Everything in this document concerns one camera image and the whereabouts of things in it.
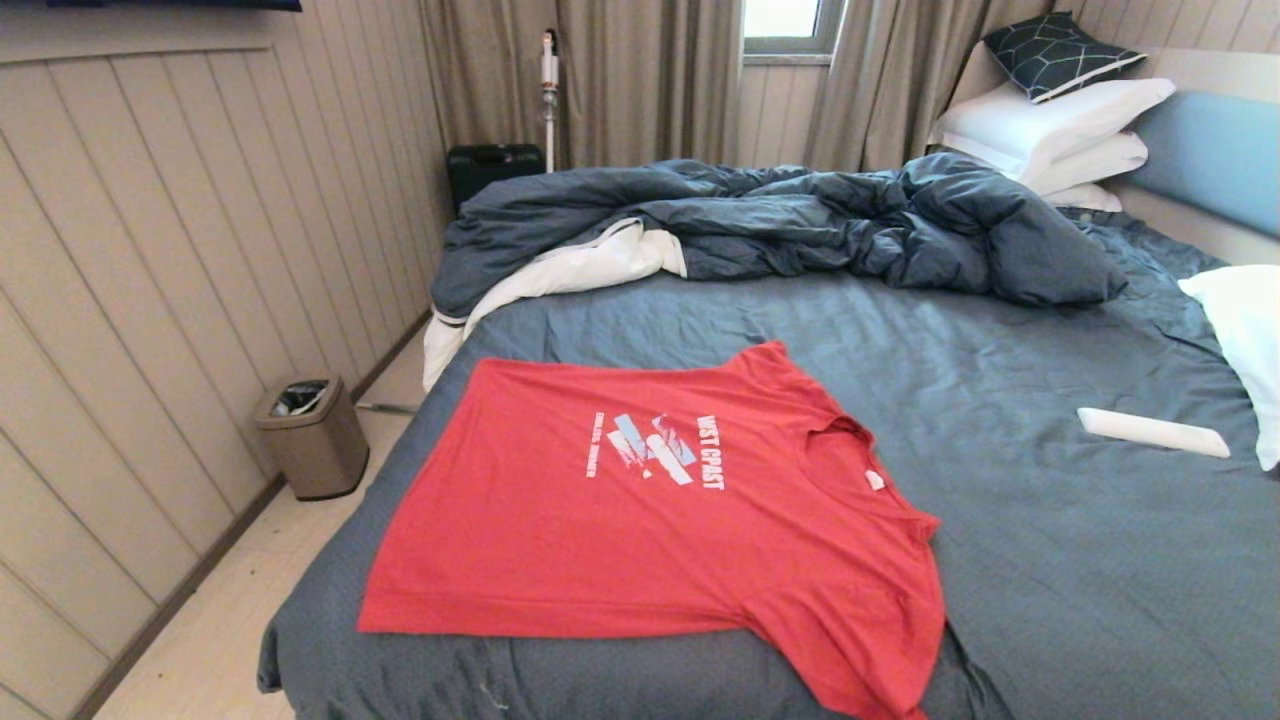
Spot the red printed t-shirt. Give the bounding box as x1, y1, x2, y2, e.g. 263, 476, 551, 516
357, 340, 947, 720

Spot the dark blue duvet white lining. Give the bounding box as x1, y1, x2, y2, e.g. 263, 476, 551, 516
422, 152, 1129, 391

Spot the black hard case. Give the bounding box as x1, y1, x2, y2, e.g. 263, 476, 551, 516
446, 144, 546, 216

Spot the wide beige curtain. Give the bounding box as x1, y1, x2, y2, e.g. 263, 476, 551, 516
418, 0, 746, 171

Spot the white stick vacuum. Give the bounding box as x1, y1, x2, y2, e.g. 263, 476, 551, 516
540, 30, 559, 173

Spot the bronze trash bin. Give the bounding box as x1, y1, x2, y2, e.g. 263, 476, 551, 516
252, 375, 370, 501

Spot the narrow beige curtain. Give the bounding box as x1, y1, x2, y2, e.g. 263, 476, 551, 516
805, 0, 1056, 173

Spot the flat white pillow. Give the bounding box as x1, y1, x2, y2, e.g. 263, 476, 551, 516
1040, 183, 1124, 213

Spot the large white pillow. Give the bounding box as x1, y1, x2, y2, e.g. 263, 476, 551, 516
930, 78, 1178, 181

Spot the medium white pillow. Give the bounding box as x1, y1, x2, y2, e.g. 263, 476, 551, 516
1020, 132, 1150, 197

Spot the dark geometric patterned cushion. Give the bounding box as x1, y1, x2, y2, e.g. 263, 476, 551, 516
982, 11, 1149, 105

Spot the long white remote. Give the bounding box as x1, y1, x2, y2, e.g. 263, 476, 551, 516
1077, 407, 1232, 460

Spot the blue headboard cushion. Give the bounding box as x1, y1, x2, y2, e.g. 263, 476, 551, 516
1128, 90, 1280, 239

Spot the white pillow at bed edge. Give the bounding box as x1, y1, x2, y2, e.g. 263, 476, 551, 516
1177, 264, 1280, 473

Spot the beige headboard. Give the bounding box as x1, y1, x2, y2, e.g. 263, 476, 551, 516
945, 40, 1280, 266

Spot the window with grey frame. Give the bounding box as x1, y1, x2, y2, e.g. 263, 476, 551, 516
743, 0, 846, 66

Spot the dark wall screen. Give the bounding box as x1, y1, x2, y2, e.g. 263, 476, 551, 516
45, 0, 303, 13

